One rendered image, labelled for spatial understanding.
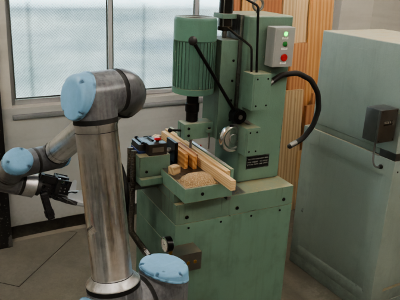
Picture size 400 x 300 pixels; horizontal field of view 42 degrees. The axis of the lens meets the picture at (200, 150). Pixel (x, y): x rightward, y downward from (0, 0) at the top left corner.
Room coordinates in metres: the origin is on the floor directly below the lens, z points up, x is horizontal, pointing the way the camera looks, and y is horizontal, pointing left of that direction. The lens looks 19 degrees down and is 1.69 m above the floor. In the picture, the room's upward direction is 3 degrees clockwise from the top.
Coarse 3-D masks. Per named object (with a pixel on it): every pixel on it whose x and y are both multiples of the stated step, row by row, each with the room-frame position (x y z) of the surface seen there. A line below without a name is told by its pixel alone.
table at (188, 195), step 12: (180, 168) 2.03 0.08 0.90; (192, 168) 2.04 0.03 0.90; (144, 180) 1.96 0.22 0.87; (156, 180) 1.99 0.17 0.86; (168, 180) 1.95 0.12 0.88; (216, 180) 1.92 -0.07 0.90; (180, 192) 1.85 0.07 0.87; (192, 192) 1.83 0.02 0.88; (204, 192) 1.86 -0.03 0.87; (216, 192) 1.88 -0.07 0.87; (228, 192) 1.91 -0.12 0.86
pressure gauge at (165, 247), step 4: (168, 236) 1.83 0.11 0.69; (164, 240) 1.82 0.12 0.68; (168, 240) 1.81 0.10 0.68; (172, 240) 1.81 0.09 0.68; (168, 244) 1.80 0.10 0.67; (172, 244) 1.80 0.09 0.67; (164, 248) 1.82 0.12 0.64; (168, 248) 1.80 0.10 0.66; (172, 248) 1.80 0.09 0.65; (168, 252) 1.83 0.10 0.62; (172, 252) 1.83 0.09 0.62
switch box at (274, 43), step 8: (272, 32) 2.15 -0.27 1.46; (280, 32) 2.14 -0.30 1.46; (288, 32) 2.16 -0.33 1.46; (272, 40) 2.14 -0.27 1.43; (280, 40) 2.14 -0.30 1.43; (288, 40) 2.16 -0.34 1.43; (272, 48) 2.14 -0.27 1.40; (280, 48) 2.14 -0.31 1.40; (288, 48) 2.16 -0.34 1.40; (272, 56) 2.14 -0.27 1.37; (280, 56) 2.15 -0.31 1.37; (288, 56) 2.16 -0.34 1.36; (264, 64) 2.18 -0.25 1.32; (272, 64) 2.13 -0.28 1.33; (280, 64) 2.15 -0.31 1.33; (288, 64) 2.17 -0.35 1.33
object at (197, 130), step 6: (180, 120) 2.16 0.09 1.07; (198, 120) 2.17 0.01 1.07; (204, 120) 2.18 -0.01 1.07; (210, 120) 2.18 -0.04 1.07; (180, 126) 2.13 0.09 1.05; (186, 126) 2.11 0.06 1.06; (192, 126) 2.12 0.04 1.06; (198, 126) 2.13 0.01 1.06; (204, 126) 2.15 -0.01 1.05; (210, 126) 2.16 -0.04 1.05; (180, 132) 2.13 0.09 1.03; (186, 132) 2.11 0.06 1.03; (192, 132) 2.12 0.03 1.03; (198, 132) 2.13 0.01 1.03; (204, 132) 2.15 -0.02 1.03; (186, 138) 2.11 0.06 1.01; (192, 138) 2.12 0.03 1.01; (198, 138) 2.13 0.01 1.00
